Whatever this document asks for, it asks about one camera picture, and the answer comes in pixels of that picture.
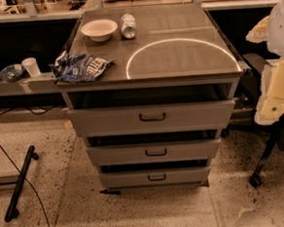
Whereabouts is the white paper cup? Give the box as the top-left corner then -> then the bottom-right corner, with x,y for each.
21,57 -> 41,77

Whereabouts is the grey drawer cabinet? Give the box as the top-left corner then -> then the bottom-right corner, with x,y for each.
50,0 -> 254,199

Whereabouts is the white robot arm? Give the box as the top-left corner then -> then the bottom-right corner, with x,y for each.
246,0 -> 284,126

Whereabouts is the black office chair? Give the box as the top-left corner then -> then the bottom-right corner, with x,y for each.
224,50 -> 284,190

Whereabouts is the dark bowl with items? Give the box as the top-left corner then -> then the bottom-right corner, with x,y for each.
0,63 -> 25,83

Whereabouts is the grey low shelf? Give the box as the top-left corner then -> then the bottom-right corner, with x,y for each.
0,72 -> 59,96

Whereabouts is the grey drawer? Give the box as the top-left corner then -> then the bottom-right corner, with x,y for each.
98,168 -> 210,189
68,100 -> 234,137
87,139 -> 221,166

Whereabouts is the black stand leg bar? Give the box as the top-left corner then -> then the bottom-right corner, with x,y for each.
4,145 -> 39,222

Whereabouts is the blue chip bag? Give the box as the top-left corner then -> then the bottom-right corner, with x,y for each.
50,51 -> 113,83

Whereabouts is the white bowl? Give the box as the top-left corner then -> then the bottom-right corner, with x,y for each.
81,19 -> 118,43

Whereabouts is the grey middle drawer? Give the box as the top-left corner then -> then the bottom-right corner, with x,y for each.
87,139 -> 221,166

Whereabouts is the black floor cable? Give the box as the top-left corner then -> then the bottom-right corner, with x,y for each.
0,122 -> 54,227

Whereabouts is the grey bottom drawer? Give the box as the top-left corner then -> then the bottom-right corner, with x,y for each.
98,168 -> 210,189

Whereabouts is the grey top drawer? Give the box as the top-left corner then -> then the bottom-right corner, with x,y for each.
68,100 -> 234,137

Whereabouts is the silver soda can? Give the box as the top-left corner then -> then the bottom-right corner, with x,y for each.
120,14 -> 137,39

